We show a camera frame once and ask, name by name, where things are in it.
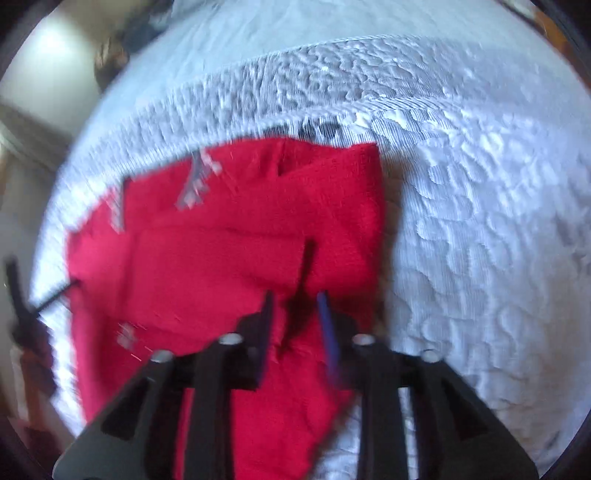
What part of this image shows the grey white quilted bedspread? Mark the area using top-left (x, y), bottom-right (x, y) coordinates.
top-left (30, 0), bottom-right (591, 480)

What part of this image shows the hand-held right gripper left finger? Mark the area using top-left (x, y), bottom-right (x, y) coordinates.
top-left (53, 292), bottom-right (275, 480)

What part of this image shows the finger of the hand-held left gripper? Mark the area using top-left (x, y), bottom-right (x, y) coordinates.
top-left (4, 259), bottom-right (78, 326)

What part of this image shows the red knit sweater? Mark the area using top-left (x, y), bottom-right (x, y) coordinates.
top-left (67, 137), bottom-right (386, 480)

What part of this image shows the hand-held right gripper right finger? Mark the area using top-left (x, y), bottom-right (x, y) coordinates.
top-left (317, 291), bottom-right (540, 480)

